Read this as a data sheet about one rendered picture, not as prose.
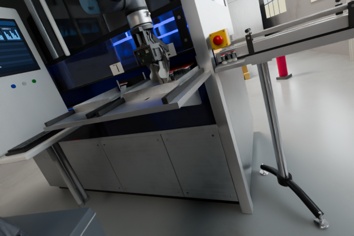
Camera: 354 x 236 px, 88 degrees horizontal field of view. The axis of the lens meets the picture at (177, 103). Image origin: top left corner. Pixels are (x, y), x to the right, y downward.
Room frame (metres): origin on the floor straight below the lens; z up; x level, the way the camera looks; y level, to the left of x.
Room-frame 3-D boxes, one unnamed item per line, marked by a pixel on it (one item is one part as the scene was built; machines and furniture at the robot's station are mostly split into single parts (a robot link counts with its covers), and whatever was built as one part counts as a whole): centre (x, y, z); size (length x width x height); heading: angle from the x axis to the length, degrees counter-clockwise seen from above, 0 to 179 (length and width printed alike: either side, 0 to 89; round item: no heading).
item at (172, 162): (1.77, 0.46, 0.44); 2.06 x 1.00 x 0.88; 61
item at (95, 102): (1.01, 0.30, 0.90); 0.34 x 0.26 x 0.04; 151
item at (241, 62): (0.86, -0.30, 0.87); 0.14 x 0.13 x 0.02; 151
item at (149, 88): (0.85, 0.01, 0.90); 0.34 x 0.26 x 0.04; 151
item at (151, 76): (0.67, 0.04, 0.95); 0.06 x 0.03 x 0.09; 151
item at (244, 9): (7.09, -3.33, 1.02); 1.59 x 1.27 x 2.04; 164
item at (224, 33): (0.83, -0.27, 0.99); 0.08 x 0.07 x 0.07; 151
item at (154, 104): (0.87, 0.19, 0.87); 0.70 x 0.48 x 0.02; 61
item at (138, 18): (0.66, 0.03, 1.14); 0.08 x 0.08 x 0.05
